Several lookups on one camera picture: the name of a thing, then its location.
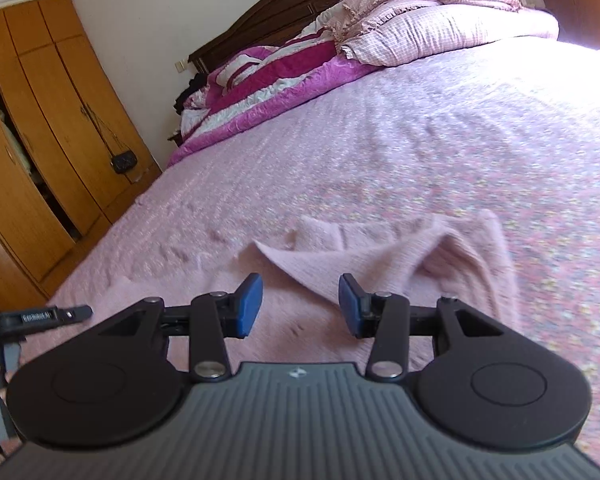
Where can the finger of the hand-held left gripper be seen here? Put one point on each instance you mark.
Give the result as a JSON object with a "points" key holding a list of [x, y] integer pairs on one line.
{"points": [[75, 313]]}

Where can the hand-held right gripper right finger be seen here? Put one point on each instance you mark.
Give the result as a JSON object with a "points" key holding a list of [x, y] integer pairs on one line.
{"points": [[350, 305]]}

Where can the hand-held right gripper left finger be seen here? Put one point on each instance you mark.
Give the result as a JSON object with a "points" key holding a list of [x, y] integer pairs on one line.
{"points": [[247, 305]]}

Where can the pink knit sweater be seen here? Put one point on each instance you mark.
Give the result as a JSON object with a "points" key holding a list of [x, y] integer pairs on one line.
{"points": [[380, 255]]}

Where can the small black shoulder bag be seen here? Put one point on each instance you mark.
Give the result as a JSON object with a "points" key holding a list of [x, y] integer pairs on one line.
{"points": [[124, 161]]}

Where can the dark clothes pile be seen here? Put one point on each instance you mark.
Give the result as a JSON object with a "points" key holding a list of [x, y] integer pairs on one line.
{"points": [[192, 87]]}

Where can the bed with pink floral bedspread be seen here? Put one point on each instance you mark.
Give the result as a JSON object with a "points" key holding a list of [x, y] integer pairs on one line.
{"points": [[430, 150]]}

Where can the dark wooden nightstand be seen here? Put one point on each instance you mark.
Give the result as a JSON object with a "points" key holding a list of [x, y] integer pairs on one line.
{"points": [[175, 139]]}

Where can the wooden wardrobe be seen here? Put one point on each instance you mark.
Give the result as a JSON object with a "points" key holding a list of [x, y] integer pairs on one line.
{"points": [[55, 110]]}

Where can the magenta and white quilt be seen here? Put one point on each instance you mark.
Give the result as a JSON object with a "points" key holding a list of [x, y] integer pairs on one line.
{"points": [[260, 85]]}

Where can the pink checkered pillow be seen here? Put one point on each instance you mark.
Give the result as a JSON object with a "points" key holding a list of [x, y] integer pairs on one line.
{"points": [[455, 30]]}

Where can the dark wooden headboard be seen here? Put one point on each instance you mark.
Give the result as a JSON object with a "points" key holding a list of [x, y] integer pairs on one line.
{"points": [[280, 0]]}

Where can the white wall socket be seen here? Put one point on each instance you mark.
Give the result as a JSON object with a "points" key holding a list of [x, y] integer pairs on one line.
{"points": [[180, 65]]}

